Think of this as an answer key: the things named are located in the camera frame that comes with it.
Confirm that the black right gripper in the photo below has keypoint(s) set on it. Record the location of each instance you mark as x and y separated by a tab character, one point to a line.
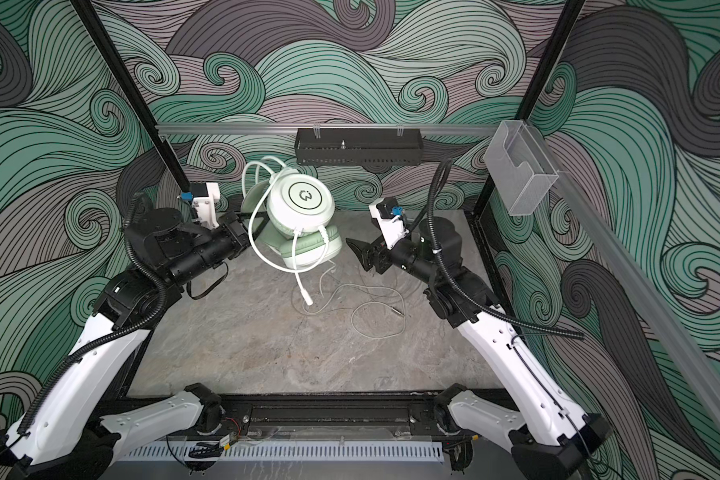
375	253

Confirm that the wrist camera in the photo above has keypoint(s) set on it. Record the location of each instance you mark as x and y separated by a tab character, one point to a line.
202	199
389	215

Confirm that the black perforated wall tray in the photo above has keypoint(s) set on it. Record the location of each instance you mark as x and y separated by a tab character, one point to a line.
344	147

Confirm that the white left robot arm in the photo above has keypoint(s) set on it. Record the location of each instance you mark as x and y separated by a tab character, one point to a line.
59	436

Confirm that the mint green headphones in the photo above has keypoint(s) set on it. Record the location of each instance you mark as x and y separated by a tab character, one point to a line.
291	213

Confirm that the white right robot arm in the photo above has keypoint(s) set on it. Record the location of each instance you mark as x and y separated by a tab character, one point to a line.
547	433

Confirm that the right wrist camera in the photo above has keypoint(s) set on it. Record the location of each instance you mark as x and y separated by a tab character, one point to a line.
389	215

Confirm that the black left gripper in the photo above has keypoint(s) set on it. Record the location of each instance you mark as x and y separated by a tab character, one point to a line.
232	224

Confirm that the white slotted cable duct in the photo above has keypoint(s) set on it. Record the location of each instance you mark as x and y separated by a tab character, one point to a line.
297	451

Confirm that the black frame post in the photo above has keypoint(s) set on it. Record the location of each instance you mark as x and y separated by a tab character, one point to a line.
550	56
108	51

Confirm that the clear plastic wall bin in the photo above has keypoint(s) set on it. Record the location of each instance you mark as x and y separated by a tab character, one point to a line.
520	164

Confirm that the aluminium wall rail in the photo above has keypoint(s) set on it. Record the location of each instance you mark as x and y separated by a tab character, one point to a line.
254	128

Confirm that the black frame post left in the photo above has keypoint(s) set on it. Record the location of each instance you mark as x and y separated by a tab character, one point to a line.
108	51

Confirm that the black frame post right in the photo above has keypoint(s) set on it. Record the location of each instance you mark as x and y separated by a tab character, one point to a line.
550	56

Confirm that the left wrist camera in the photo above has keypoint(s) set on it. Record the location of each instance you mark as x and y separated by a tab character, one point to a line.
202	199

